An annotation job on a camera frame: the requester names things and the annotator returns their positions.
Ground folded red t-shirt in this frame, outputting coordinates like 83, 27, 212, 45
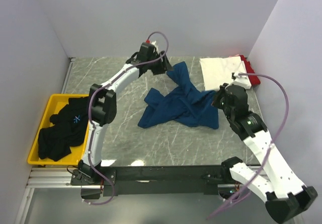
239, 55, 261, 87

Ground black t-shirt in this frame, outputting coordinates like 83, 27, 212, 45
38, 97, 89, 161

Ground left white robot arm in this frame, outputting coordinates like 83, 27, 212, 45
71, 40, 173, 186

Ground folded white t-shirt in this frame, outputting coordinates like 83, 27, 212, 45
199, 56, 246, 91

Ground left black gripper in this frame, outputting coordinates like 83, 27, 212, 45
146, 50, 174, 76

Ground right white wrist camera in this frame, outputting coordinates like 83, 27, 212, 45
231, 72, 252, 90

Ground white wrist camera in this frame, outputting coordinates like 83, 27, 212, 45
146, 40, 160, 53
231, 72, 252, 90

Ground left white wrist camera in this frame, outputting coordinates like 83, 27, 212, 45
146, 40, 160, 53

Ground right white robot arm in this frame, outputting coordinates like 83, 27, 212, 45
212, 83, 318, 223

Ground black base bar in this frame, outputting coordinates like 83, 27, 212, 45
70, 165, 236, 199

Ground blue t-shirt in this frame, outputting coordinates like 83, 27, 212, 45
138, 61, 219, 129

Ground yellow plastic tray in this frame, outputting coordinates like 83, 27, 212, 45
28, 94, 89, 166

